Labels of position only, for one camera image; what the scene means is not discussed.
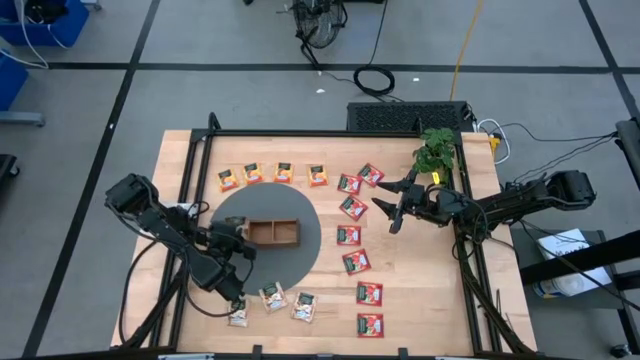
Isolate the round grey mat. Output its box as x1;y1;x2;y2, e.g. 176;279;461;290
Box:
210;181;323;296

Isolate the black cart leg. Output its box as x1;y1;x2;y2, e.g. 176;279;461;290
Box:
0;153;20;179

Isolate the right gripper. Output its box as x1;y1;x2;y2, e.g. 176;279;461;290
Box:
371;169;469;236

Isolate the black perforated computer case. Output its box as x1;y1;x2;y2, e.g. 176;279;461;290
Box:
346;101;476;134

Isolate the blue plastic bin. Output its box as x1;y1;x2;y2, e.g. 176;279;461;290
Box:
0;49;30;112
0;0;90;48

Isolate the dark grey side table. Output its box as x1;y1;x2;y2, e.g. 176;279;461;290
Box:
509;227;640;359

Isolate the black bundle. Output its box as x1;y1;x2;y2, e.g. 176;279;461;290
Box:
23;0;69;24

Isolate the thin black cable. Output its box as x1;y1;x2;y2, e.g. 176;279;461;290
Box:
514;133;619;184
492;122;619;144

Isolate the black arm base cable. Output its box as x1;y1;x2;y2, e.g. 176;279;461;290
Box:
118;239;169;346

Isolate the grey metal base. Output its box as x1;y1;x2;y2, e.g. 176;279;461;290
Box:
0;110;46;127

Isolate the wooden three-compartment tray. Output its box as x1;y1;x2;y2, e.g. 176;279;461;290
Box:
243;218;302;250

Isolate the white looped cable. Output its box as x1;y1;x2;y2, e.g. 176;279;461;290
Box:
477;118;512;166

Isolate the coiled black cable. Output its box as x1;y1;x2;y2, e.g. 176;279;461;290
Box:
352;0;396;97

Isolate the green potted plant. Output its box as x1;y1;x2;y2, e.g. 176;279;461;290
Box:
411;127;459;174

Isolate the white paper sheet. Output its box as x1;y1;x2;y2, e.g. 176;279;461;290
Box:
532;228;614;300

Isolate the black aluminium table frame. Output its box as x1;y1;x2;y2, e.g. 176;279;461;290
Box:
118;111;539;360

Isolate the black floor fan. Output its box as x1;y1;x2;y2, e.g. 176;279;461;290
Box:
291;0;349;50

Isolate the black beam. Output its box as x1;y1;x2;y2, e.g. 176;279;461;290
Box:
519;231;640;287

